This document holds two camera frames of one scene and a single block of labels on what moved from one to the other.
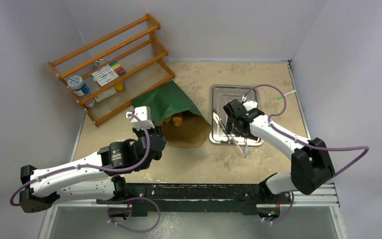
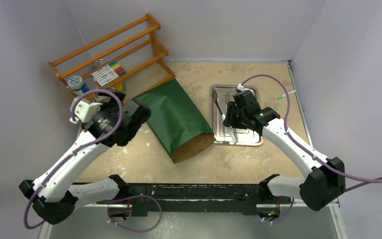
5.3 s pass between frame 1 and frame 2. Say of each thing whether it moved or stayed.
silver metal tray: stayed
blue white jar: stayed
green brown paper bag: moved
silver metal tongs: moved
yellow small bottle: stayed
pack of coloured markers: stayed
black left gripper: moved
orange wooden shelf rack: stayed
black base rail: stayed
